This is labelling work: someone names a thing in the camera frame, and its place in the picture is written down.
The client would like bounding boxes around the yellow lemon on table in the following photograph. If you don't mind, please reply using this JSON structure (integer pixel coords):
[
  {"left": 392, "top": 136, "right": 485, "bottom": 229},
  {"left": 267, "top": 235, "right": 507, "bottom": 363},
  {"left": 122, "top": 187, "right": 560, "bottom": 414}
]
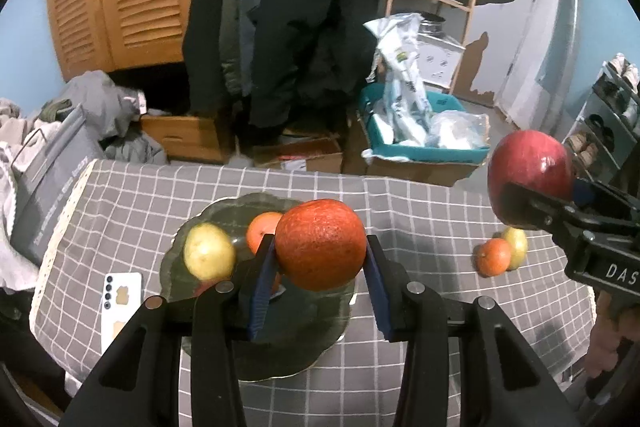
[{"left": 501, "top": 227, "right": 529, "bottom": 272}]

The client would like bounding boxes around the white storage box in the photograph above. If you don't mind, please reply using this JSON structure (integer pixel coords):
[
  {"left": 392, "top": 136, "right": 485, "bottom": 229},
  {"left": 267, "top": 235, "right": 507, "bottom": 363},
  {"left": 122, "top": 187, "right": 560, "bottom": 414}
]
[{"left": 416, "top": 34, "right": 467, "bottom": 96}]

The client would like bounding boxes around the grey fabric bag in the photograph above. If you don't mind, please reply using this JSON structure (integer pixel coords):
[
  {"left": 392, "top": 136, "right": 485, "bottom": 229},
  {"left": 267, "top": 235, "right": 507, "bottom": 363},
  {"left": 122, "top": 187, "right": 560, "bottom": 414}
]
[{"left": 10, "top": 104, "right": 107, "bottom": 266}]

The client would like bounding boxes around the wooden shelf rack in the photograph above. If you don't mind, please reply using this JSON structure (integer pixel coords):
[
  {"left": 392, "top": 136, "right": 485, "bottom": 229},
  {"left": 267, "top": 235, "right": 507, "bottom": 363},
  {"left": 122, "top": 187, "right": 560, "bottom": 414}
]
[{"left": 384, "top": 0, "right": 487, "bottom": 96}]

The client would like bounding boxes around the person's right hand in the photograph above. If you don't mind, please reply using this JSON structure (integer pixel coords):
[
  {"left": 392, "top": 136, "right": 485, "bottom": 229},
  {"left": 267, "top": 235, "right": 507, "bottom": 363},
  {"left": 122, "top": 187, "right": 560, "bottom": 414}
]
[{"left": 584, "top": 291, "right": 640, "bottom": 379}]

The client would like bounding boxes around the grey clothes pile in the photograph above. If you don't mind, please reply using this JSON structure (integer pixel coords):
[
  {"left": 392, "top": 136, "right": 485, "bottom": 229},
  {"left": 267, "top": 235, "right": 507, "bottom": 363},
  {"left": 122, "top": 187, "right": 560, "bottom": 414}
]
[{"left": 39, "top": 71, "right": 169, "bottom": 166}]

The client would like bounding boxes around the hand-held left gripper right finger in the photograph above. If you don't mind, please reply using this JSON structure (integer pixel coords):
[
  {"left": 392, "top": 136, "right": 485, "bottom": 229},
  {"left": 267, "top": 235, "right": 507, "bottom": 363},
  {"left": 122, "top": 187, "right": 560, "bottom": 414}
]
[{"left": 364, "top": 234, "right": 581, "bottom": 427}]

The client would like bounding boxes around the brown cardboard box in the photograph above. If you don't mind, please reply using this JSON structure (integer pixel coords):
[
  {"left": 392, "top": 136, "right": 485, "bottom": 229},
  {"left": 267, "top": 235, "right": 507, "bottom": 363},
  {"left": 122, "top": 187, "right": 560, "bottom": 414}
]
[{"left": 364, "top": 152, "right": 489, "bottom": 188}]

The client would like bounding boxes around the small tangerine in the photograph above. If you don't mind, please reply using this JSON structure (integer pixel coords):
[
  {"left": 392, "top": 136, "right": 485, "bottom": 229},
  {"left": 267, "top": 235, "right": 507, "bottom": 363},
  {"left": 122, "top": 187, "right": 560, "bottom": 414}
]
[{"left": 475, "top": 238, "right": 513, "bottom": 278}]

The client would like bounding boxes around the white knitted blanket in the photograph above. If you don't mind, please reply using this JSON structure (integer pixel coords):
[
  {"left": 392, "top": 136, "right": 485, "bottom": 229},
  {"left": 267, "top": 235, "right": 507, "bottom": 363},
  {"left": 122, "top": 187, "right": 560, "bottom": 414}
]
[{"left": 0, "top": 98, "right": 42, "bottom": 289}]

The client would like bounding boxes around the white printed rice bag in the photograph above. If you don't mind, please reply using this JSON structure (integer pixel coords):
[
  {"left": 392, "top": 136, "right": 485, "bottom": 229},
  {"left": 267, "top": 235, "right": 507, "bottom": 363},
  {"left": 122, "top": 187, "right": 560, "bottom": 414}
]
[{"left": 363, "top": 13, "right": 432, "bottom": 146}]

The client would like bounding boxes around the red apple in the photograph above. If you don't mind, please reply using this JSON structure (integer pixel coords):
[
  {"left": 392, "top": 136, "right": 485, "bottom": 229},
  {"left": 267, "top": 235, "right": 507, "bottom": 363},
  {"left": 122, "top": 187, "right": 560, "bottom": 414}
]
[{"left": 487, "top": 130, "right": 576, "bottom": 230}]

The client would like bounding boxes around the shoe rack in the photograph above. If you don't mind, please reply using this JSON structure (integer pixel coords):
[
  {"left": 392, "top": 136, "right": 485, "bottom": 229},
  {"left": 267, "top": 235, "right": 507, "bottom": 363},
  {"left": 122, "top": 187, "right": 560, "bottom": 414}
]
[{"left": 561, "top": 53, "right": 640, "bottom": 181}]

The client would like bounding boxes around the large reddish orange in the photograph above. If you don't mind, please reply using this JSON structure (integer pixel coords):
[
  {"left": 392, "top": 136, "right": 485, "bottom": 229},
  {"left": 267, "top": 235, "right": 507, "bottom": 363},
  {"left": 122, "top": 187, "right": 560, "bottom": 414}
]
[{"left": 275, "top": 199, "right": 367, "bottom": 292}]

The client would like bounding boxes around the clear plastic bag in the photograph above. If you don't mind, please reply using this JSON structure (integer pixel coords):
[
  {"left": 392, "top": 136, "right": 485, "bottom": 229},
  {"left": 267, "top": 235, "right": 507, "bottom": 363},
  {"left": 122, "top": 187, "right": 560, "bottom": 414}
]
[{"left": 427, "top": 110, "right": 490, "bottom": 151}]

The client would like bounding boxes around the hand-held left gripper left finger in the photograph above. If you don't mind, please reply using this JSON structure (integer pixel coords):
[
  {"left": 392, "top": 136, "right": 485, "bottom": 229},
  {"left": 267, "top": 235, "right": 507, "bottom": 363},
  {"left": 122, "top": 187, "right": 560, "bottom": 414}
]
[{"left": 60, "top": 233, "right": 281, "bottom": 427}]

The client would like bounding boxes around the flat cardboard box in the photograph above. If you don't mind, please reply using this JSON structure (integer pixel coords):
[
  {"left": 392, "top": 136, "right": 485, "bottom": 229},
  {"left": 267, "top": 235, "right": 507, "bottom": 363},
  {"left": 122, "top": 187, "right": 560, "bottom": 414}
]
[{"left": 251, "top": 134, "right": 347, "bottom": 174}]

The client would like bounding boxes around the grey hanging jacket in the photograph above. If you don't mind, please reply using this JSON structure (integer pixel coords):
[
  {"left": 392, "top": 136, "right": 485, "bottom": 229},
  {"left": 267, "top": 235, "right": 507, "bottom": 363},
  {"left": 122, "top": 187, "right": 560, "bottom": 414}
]
[{"left": 219, "top": 0, "right": 273, "bottom": 98}]

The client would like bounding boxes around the grey checked tablecloth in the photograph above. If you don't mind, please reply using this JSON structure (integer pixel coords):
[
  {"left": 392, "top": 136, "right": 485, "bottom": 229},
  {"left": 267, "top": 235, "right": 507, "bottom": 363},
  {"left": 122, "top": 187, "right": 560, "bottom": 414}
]
[{"left": 29, "top": 159, "right": 598, "bottom": 427}]

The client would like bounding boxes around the green glass plate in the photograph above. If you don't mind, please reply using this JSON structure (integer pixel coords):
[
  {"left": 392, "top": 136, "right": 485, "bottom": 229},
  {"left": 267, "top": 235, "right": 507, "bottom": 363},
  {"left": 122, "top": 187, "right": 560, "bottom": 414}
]
[{"left": 159, "top": 193, "right": 358, "bottom": 382}]

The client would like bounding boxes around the white phone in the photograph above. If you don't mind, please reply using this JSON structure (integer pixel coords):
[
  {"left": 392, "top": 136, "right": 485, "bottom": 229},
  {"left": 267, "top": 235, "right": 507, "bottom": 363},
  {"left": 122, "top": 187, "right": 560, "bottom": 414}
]
[{"left": 101, "top": 272, "right": 144, "bottom": 356}]

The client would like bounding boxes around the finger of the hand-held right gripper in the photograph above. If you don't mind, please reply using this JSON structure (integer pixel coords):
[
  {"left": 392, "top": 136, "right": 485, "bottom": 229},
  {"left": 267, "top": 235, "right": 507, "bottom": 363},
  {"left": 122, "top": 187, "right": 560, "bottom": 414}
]
[
  {"left": 571, "top": 178, "right": 640, "bottom": 229},
  {"left": 499, "top": 182, "right": 598, "bottom": 242}
]

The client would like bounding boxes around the teal plastic basket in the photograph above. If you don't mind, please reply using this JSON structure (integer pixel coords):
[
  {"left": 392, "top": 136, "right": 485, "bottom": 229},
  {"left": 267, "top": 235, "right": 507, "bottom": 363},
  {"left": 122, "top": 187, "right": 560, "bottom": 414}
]
[{"left": 357, "top": 84, "right": 491, "bottom": 166}]

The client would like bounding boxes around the wooden drawer box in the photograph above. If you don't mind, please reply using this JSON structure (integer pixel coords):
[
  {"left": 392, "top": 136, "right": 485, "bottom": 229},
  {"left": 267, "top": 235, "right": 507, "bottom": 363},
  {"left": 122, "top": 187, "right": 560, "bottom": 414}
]
[{"left": 139, "top": 114, "right": 227, "bottom": 164}]

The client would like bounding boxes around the steel pan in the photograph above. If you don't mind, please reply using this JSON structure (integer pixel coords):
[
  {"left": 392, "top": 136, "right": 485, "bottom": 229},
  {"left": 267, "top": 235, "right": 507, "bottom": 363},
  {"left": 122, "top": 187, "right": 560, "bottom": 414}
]
[{"left": 419, "top": 13, "right": 447, "bottom": 36}]

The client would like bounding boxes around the black hanging coat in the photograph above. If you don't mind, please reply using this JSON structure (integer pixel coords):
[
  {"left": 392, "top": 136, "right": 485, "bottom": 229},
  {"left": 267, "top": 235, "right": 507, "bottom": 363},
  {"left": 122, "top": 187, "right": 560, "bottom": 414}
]
[{"left": 182, "top": 0, "right": 382, "bottom": 148}]

